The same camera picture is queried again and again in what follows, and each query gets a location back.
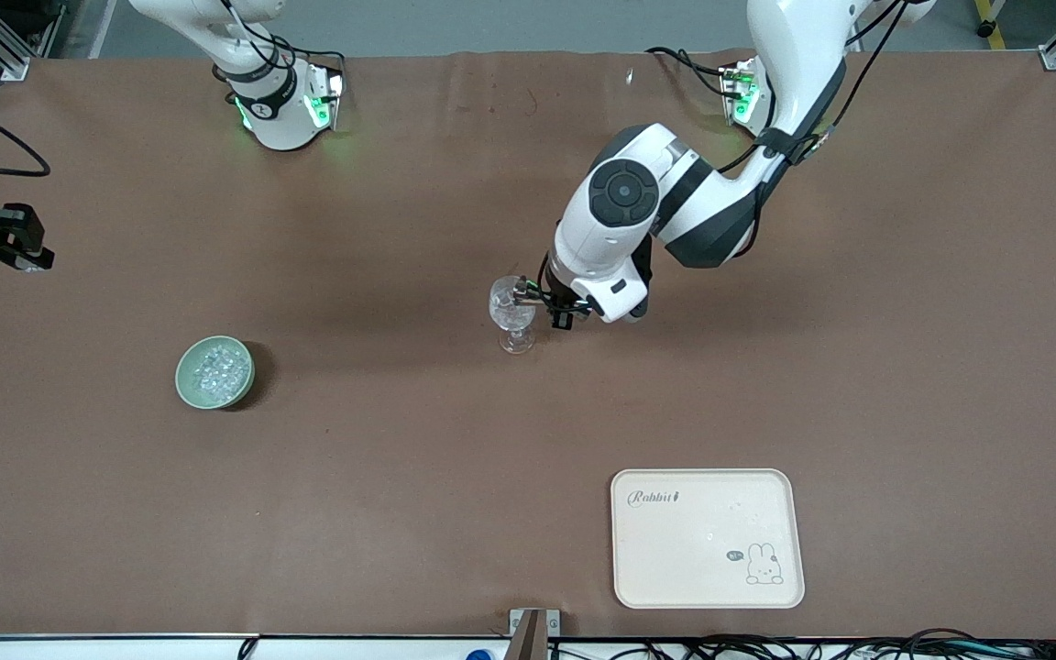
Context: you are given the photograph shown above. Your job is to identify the clear faceted wine glass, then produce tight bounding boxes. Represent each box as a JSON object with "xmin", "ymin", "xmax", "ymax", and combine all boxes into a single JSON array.
[{"xmin": 489, "ymin": 275, "xmax": 538, "ymax": 355}]

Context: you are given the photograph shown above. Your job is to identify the pile of clear ice cubes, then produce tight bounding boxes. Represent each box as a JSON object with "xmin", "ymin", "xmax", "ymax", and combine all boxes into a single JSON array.
[{"xmin": 191, "ymin": 342, "xmax": 250, "ymax": 402}]

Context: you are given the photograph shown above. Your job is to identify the green ceramic bowl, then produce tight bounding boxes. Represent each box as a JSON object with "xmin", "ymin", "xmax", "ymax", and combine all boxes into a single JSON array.
[{"xmin": 175, "ymin": 335, "xmax": 256, "ymax": 410}]

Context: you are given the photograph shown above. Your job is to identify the cream rabbit print tray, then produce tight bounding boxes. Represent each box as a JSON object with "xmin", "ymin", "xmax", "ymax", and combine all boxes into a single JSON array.
[{"xmin": 610, "ymin": 468, "xmax": 806, "ymax": 610}]

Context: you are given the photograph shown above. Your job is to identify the black left base cable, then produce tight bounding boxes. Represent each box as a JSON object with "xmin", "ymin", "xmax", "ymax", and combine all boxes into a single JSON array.
[{"xmin": 644, "ymin": 46, "xmax": 736, "ymax": 100}]

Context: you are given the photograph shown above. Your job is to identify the black base cable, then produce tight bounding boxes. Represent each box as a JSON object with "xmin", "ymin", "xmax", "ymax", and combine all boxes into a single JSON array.
[
  {"xmin": 644, "ymin": 46, "xmax": 736, "ymax": 100},
  {"xmin": 216, "ymin": 0, "xmax": 347, "ymax": 82}
]

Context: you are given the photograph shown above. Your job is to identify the black right base cable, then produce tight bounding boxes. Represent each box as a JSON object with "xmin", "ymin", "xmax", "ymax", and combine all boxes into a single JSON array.
[{"xmin": 216, "ymin": 0, "xmax": 347, "ymax": 82}]

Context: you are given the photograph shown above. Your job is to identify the grey metal bracket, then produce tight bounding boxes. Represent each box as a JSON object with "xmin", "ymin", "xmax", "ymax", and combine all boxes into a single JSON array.
[{"xmin": 509, "ymin": 608, "xmax": 562, "ymax": 660}]

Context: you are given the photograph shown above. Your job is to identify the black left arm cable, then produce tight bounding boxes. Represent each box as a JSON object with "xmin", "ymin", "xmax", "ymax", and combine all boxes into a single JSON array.
[{"xmin": 716, "ymin": 0, "xmax": 910, "ymax": 177}]

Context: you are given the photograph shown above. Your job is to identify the black cable bundle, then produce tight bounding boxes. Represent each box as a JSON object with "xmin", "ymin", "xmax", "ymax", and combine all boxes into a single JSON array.
[{"xmin": 546, "ymin": 628, "xmax": 1056, "ymax": 660}]

